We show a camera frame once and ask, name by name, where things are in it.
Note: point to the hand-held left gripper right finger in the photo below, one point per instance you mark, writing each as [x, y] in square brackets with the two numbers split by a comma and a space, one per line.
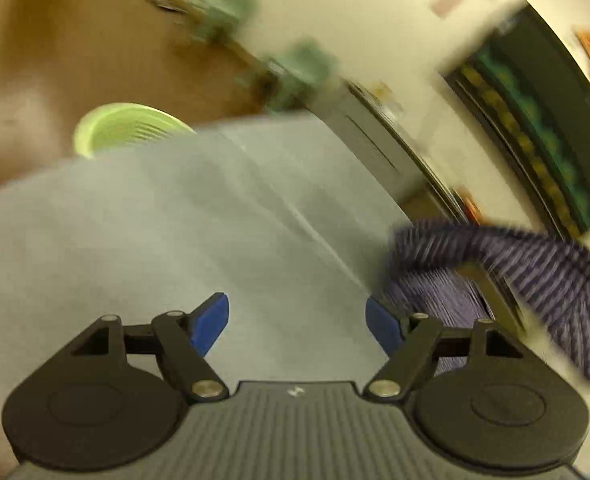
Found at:
[382, 325]

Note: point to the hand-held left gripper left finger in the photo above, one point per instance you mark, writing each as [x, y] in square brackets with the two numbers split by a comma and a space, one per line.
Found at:
[210, 322]

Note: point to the blue plaid shirt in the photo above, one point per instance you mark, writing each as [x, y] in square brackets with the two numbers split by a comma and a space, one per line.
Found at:
[550, 275]

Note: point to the grey television cabinet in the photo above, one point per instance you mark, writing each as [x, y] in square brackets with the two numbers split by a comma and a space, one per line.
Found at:
[370, 130]

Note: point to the light green plastic basket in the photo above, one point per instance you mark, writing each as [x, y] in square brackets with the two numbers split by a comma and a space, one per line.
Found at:
[125, 127]

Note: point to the green plastic child chair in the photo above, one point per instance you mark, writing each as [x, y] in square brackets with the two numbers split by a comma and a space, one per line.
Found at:
[222, 15]
[300, 72]

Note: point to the dark floor item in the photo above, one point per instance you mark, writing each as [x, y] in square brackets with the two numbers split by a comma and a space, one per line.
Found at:
[167, 5]

